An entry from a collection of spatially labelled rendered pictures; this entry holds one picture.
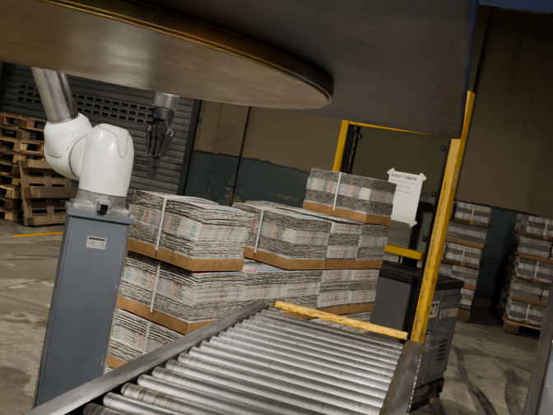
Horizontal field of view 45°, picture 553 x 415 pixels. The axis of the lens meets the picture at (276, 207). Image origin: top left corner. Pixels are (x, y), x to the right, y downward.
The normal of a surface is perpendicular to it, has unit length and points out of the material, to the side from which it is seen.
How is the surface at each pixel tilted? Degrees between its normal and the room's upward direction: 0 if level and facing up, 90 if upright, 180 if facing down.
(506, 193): 90
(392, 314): 90
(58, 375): 90
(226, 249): 91
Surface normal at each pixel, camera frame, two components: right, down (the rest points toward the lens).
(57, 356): 0.33, 0.11
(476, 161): -0.25, 0.00
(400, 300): -0.57, -0.07
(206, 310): 0.79, 0.19
